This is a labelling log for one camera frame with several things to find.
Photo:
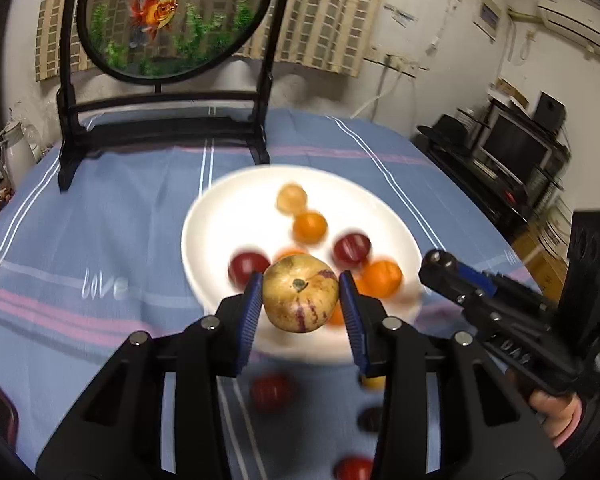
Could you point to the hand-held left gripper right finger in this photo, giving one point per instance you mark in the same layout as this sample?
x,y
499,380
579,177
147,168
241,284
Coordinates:
x,y
351,315

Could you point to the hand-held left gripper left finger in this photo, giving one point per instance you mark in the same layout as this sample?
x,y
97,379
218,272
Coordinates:
x,y
252,310

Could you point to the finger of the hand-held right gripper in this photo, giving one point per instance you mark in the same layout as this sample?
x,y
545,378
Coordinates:
x,y
445,275
480,282

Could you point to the yellow-orange round fruit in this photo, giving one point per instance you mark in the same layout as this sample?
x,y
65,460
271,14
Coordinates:
x,y
336,316

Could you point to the large dark red plum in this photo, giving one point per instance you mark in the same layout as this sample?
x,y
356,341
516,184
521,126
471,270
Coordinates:
x,y
245,267

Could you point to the beige purple-striped pepino melon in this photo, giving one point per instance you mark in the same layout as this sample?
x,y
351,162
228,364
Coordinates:
x,y
300,292

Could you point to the large dimpled mandarin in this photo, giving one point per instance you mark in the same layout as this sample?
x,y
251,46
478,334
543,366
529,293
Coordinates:
x,y
286,254

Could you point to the white round plate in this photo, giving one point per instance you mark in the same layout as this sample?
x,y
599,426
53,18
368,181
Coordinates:
x,y
220,230

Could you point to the smooth small orange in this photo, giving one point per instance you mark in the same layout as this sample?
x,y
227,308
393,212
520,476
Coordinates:
x,y
310,226

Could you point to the yellow spotted pear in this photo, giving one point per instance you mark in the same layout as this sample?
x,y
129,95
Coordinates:
x,y
291,198

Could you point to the person's right hand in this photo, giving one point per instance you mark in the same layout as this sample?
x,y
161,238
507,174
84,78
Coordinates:
x,y
560,415

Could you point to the tan longan fruit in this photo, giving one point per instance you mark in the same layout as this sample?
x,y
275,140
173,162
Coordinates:
x,y
373,382

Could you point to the red round fruit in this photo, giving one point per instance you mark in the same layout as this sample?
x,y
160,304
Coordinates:
x,y
271,391

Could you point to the black computer desk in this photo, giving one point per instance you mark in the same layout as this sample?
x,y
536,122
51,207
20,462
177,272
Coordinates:
x,y
480,190

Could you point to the dark purple plum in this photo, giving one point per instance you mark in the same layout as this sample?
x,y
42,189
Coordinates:
x,y
371,418

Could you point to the computer monitor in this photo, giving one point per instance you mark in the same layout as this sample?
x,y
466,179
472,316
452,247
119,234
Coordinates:
x,y
516,147

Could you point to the black hat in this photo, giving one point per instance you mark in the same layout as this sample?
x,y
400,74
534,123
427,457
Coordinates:
x,y
445,131

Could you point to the blue striped tablecloth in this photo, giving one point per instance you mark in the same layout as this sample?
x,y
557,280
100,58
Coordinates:
x,y
105,240

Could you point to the black speaker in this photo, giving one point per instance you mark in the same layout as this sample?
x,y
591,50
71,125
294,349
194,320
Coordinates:
x,y
550,112

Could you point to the cardboard box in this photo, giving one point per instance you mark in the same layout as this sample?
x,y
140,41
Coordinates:
x,y
511,92

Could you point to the goldfish round screen stand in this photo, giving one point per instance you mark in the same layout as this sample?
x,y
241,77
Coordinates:
x,y
170,125

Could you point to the white air conditioner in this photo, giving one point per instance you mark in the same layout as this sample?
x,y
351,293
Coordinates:
x,y
580,22

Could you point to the checked beige curtain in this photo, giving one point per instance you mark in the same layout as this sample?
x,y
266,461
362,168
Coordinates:
x,y
325,20

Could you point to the white jug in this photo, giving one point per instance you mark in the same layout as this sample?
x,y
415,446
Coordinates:
x,y
16,152

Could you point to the white wall panel box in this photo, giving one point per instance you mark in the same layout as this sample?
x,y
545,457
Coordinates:
x,y
486,16

